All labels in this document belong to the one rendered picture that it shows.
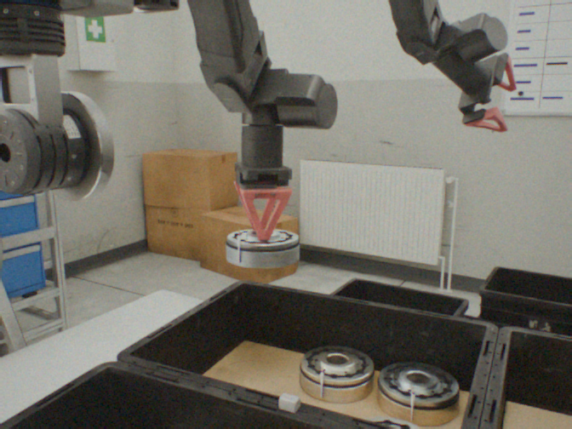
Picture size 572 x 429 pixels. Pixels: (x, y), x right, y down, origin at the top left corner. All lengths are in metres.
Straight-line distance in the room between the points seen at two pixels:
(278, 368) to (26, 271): 2.05
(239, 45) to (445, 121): 2.93
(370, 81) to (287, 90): 2.99
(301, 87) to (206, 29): 0.13
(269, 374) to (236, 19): 0.49
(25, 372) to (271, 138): 0.72
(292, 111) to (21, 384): 0.75
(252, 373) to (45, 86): 0.57
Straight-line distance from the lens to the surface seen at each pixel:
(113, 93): 4.12
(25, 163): 0.95
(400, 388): 0.73
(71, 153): 0.98
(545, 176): 3.41
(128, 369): 0.64
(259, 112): 0.70
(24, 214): 2.70
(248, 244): 0.70
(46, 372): 1.17
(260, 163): 0.70
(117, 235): 4.21
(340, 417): 0.54
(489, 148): 3.43
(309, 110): 0.66
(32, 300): 2.78
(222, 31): 0.60
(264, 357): 0.85
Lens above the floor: 1.23
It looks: 13 degrees down
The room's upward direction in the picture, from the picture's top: straight up
